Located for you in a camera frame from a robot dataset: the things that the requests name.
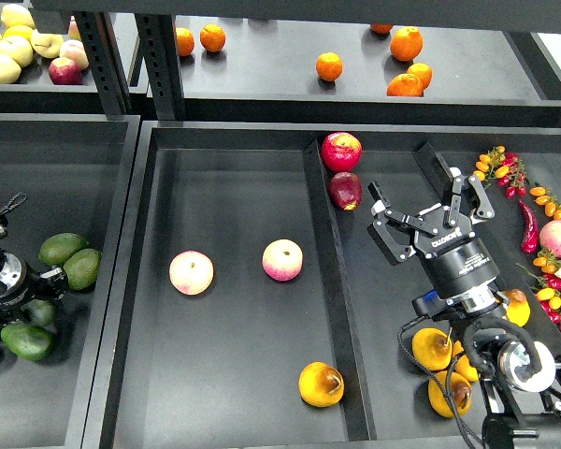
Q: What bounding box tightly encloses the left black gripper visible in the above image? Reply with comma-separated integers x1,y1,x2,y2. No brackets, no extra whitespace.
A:
0,254,69,326

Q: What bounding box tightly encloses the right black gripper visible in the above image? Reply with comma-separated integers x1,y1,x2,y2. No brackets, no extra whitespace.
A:
367,153,499,299

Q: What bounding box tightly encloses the dark green avocado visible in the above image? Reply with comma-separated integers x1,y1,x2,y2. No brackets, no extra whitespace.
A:
22,299,57,327

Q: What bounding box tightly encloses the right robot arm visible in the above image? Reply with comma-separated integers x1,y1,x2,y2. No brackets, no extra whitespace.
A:
368,145,561,448

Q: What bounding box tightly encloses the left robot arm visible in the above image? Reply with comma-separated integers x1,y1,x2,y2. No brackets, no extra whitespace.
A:
0,193,67,326

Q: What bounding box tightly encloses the black tray divider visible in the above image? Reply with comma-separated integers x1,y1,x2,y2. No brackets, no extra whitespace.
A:
413,141,561,375
302,140,377,442

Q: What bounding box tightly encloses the red chili pepper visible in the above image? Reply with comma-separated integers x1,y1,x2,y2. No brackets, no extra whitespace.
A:
518,199,539,253

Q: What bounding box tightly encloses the dark red apple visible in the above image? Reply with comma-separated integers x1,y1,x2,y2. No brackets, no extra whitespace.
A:
328,172,363,211

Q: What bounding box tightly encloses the orange cherry tomato bunch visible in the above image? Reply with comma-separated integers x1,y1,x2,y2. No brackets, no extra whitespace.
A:
529,184,561,220

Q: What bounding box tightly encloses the bright red apple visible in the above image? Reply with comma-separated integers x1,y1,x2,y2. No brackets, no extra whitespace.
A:
321,132,363,172

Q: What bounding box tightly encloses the pink apple right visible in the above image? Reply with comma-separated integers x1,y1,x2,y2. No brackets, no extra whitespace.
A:
539,220,561,258

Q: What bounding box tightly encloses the pink apple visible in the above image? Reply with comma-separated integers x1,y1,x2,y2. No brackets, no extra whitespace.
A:
262,239,303,282
169,251,214,296
539,220,561,258

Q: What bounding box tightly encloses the black left tray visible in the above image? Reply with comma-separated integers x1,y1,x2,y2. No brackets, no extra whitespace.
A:
0,114,139,448

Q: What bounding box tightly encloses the black tray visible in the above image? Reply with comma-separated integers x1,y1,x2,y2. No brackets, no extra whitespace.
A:
82,122,464,448
0,114,139,448

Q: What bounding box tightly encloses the mixed cherry tomato bunch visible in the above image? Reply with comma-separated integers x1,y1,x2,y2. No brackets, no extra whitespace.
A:
518,249,561,333

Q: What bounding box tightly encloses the pink apple centre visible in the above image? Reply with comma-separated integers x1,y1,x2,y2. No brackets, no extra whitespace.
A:
262,239,303,282

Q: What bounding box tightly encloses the pink apple left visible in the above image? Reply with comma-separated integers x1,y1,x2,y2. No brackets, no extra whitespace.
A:
169,251,214,296

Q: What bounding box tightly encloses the black centre tray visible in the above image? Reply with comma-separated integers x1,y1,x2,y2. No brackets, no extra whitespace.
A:
82,122,464,448

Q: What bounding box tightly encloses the red apple on shelf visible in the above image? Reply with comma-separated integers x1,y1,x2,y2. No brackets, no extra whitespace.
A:
49,57,83,85

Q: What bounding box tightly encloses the peach on shelf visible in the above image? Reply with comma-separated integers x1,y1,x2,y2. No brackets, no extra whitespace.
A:
59,39,90,71

